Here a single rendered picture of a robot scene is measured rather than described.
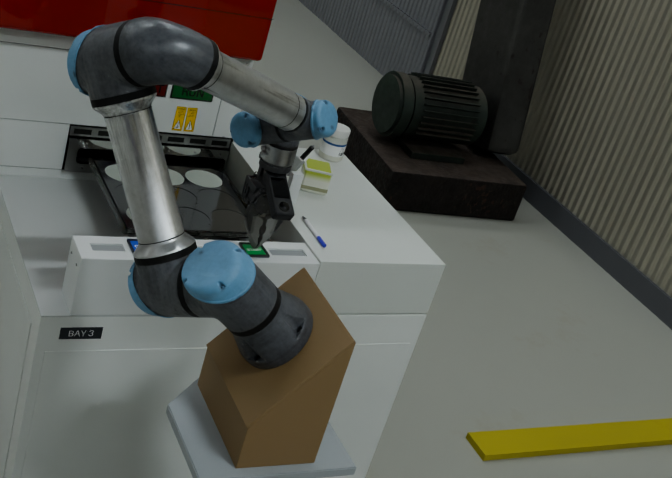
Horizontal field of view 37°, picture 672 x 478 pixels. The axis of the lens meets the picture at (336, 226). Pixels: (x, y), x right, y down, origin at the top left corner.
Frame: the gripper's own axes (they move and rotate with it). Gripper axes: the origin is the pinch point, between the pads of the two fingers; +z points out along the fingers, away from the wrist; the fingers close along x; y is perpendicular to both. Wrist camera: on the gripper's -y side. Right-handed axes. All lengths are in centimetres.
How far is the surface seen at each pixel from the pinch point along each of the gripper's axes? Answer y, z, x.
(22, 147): 59, 8, 41
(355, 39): 463, 90, -282
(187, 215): 27.2, 8.2, 6.2
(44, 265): 15.5, 16.1, 41.7
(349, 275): -4.0, 5.2, -23.7
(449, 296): 127, 98, -168
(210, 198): 36.8, 8.2, -3.0
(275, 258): -2.2, 2.1, -4.3
